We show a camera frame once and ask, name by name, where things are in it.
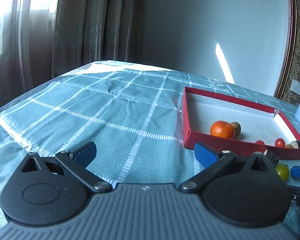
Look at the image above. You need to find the green tomato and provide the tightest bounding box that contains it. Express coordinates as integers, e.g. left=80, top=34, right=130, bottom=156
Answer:
left=275, top=164, right=289, bottom=183

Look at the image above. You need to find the eggplant slice piece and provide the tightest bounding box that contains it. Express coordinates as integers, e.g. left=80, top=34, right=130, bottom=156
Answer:
left=290, top=140, right=300, bottom=149

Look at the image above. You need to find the small brown round fruit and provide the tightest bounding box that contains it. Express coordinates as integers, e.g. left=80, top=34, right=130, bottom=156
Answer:
left=285, top=144, right=294, bottom=148

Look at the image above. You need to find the orange mandarin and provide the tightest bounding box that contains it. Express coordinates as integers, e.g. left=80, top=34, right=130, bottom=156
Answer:
left=210, top=120, right=236, bottom=139

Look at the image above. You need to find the red cherry tomato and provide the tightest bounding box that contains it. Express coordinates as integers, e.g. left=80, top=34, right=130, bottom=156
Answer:
left=255, top=140, right=265, bottom=145
left=274, top=138, right=286, bottom=148

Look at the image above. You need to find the small brown kiwi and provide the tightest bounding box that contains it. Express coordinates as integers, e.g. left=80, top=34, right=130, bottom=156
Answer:
left=230, top=121, right=241, bottom=137

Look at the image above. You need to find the red shallow cardboard box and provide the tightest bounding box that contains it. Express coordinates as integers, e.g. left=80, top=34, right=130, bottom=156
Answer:
left=183, top=87, right=300, bottom=160

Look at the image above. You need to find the teal plaid bed sheet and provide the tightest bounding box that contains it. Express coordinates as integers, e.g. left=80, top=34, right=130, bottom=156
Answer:
left=0, top=60, right=300, bottom=235

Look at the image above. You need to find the brown patterned curtain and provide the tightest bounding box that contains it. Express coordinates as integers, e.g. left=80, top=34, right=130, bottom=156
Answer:
left=0, top=0, right=148, bottom=113

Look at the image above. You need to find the white wall switch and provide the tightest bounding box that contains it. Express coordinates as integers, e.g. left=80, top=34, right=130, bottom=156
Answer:
left=290, top=79, right=300, bottom=96

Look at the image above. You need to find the brown wooden door frame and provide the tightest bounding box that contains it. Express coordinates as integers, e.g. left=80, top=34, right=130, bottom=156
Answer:
left=274, top=0, right=300, bottom=105

